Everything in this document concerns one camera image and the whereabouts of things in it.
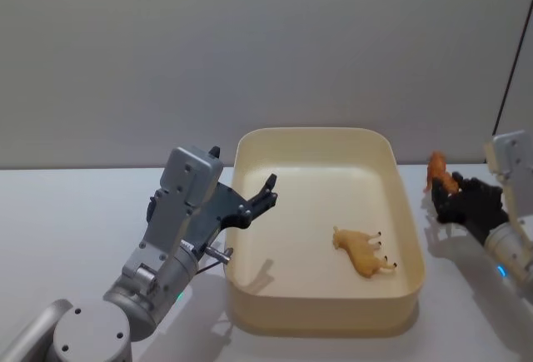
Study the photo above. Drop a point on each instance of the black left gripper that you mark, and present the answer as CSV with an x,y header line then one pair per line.
x,y
216,212

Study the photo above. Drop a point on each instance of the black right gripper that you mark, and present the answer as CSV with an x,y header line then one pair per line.
x,y
483,208

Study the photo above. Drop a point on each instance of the orange toy animal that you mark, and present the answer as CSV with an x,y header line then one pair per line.
x,y
439,170

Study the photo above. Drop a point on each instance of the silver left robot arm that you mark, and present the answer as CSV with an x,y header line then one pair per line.
x,y
137,283

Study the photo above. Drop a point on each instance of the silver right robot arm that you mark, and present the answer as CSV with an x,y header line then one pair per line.
x,y
510,245

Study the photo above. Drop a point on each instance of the cream plastic tray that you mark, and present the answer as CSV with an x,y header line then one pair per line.
x,y
316,195

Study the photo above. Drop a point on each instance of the yellow toy animal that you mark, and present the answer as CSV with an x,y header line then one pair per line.
x,y
364,254

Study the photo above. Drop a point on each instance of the thin dark strip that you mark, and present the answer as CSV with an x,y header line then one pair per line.
x,y
514,79

